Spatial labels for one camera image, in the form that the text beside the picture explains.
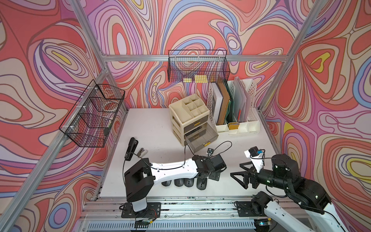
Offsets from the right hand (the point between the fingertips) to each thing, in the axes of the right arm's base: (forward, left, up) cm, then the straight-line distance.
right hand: (237, 174), depth 62 cm
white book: (+47, 0, -1) cm, 47 cm away
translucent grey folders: (+42, -13, +5) cm, 44 cm away
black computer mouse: (+4, +34, -22) cm, 41 cm away
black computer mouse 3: (+4, +21, -22) cm, 31 cm away
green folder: (+41, -7, -5) cm, 42 cm away
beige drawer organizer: (+36, +21, 0) cm, 42 cm away
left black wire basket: (+26, +72, +8) cm, 77 cm away
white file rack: (+43, -27, -20) cm, 54 cm away
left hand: (+7, +8, -15) cm, 18 cm away
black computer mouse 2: (+4, +27, -21) cm, 35 cm away
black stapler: (+30, +59, -21) cm, 70 cm away
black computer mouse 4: (+2, +15, -22) cm, 27 cm away
